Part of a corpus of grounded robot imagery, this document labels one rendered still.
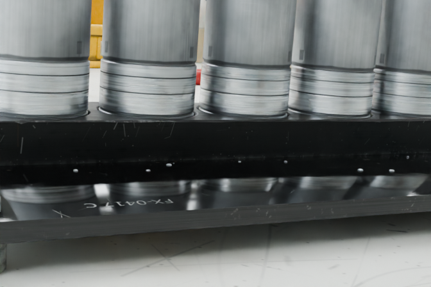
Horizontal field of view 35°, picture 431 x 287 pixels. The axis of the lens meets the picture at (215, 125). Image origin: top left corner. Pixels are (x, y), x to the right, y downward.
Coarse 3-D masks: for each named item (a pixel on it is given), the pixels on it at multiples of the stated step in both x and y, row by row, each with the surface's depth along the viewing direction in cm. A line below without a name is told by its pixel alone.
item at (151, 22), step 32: (128, 0) 16; (160, 0) 16; (192, 0) 17; (128, 32) 16; (160, 32) 16; (192, 32) 17; (128, 64) 16; (160, 64) 16; (192, 64) 17; (128, 96) 16; (160, 96) 17; (192, 96) 17
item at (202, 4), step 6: (204, 0) 61; (204, 6) 60; (204, 12) 60; (204, 18) 60; (204, 24) 61; (204, 30) 61; (198, 36) 60; (198, 42) 60; (198, 48) 61; (198, 54) 61; (198, 60) 61
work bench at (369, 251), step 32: (96, 96) 35; (288, 224) 16; (320, 224) 16; (352, 224) 16; (384, 224) 16; (416, 224) 17; (32, 256) 13; (64, 256) 13; (96, 256) 13; (128, 256) 13; (160, 256) 13; (192, 256) 13; (224, 256) 14; (256, 256) 14; (288, 256) 14; (320, 256) 14; (352, 256) 14; (384, 256) 14; (416, 256) 14
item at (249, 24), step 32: (224, 0) 17; (256, 0) 17; (288, 0) 18; (224, 32) 18; (256, 32) 17; (288, 32) 18; (224, 64) 18; (256, 64) 18; (288, 64) 18; (224, 96) 18; (256, 96) 18; (288, 96) 18
